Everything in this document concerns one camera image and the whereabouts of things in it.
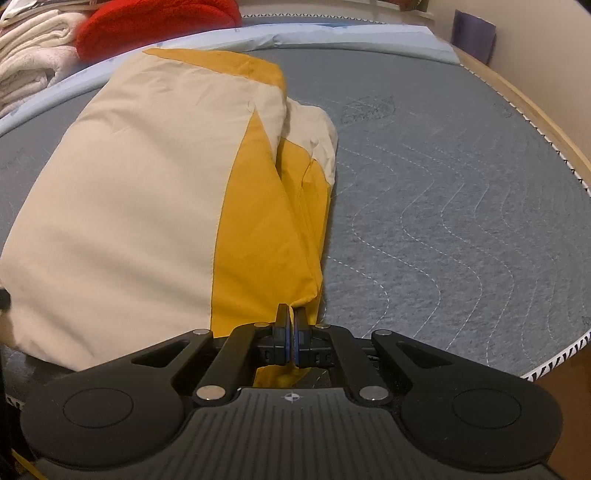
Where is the beige and yellow jacket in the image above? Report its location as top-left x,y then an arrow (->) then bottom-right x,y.
1,48 -> 338,371

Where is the purple box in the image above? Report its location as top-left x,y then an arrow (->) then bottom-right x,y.
451,10 -> 497,65

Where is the red knitted garment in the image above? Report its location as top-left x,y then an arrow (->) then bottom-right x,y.
75,0 -> 242,62

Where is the white folded fleece blanket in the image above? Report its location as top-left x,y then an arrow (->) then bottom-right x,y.
1,10 -> 88,116

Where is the wooden bed frame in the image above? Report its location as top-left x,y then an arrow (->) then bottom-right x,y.
453,46 -> 590,193

